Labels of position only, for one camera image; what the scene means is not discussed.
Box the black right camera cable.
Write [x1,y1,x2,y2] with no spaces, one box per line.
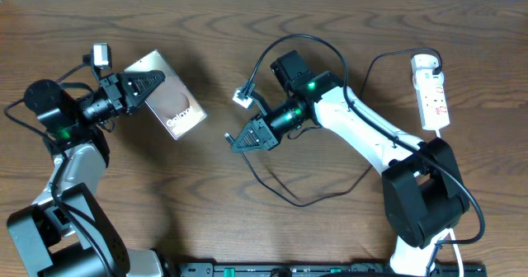
[243,33,486,277]

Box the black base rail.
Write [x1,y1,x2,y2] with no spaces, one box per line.
[177,261,488,277]

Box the white power strip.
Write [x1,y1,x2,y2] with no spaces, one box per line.
[412,68,450,131]

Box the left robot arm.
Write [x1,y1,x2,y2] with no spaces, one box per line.
[7,71,177,276]

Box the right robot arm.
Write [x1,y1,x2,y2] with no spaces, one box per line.
[227,51,474,276]

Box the black camera cable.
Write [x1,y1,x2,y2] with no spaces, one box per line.
[243,33,486,277]
[3,60,120,277]

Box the white power strip cord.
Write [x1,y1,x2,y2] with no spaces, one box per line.
[435,129,465,277]

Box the white USB charger adapter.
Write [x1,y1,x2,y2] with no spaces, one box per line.
[411,54,440,73]

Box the black left camera cable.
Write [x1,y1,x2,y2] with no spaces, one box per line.
[3,60,120,277]

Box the black charging cable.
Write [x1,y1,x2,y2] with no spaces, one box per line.
[224,47,444,208]

